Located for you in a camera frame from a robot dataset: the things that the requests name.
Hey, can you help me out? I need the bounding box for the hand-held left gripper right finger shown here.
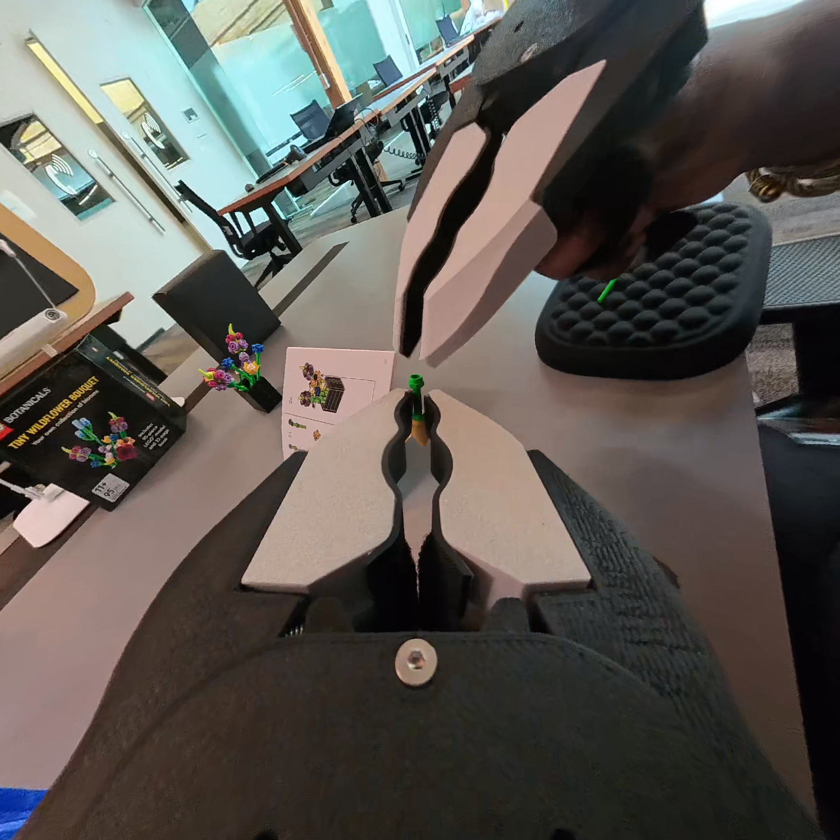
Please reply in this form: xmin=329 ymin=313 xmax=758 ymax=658
xmin=423 ymin=389 xmax=593 ymax=631

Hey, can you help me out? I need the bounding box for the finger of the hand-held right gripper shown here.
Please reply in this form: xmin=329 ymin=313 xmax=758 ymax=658
xmin=394 ymin=122 xmax=493 ymax=359
xmin=418 ymin=59 xmax=611 ymax=368

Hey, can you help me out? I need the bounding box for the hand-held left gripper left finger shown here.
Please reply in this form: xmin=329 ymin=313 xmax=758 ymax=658
xmin=243 ymin=389 xmax=410 ymax=631

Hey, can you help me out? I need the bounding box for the blue plastic bin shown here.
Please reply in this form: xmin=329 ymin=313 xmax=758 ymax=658
xmin=0 ymin=787 xmax=48 ymax=825

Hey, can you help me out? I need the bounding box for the lego instruction booklet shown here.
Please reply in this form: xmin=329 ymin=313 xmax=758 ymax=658
xmin=281 ymin=346 xmax=399 ymax=459

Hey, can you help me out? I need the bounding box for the lego flower model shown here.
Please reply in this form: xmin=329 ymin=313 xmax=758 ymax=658
xmin=199 ymin=323 xmax=283 ymax=416

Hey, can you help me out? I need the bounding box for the black lego set box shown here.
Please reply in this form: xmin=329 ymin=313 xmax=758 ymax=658
xmin=0 ymin=334 xmax=189 ymax=514

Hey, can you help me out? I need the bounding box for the person's right hand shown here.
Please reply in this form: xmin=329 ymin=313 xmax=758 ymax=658
xmin=536 ymin=0 xmax=840 ymax=283

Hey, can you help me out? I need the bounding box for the long wooden desk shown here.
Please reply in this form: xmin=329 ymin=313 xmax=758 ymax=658
xmin=216 ymin=20 xmax=489 ymax=232

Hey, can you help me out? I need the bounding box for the black honeycomb cushion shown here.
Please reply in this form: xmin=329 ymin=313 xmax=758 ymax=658
xmin=535 ymin=201 xmax=775 ymax=384

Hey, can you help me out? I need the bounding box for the black office chair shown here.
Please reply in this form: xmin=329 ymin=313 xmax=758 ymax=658
xmin=176 ymin=180 xmax=298 ymax=284

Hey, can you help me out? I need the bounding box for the plain black box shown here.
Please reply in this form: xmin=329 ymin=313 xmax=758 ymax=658
xmin=151 ymin=248 xmax=283 ymax=370

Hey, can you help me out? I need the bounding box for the white flat device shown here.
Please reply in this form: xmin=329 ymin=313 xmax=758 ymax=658
xmin=10 ymin=478 xmax=94 ymax=551

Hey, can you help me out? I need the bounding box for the grey mesh office chair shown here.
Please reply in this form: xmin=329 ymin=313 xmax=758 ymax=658
xmin=759 ymin=229 xmax=840 ymax=319

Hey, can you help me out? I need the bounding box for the wood-framed dark screen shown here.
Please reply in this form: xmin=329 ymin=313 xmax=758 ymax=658
xmin=0 ymin=204 xmax=101 ymax=383

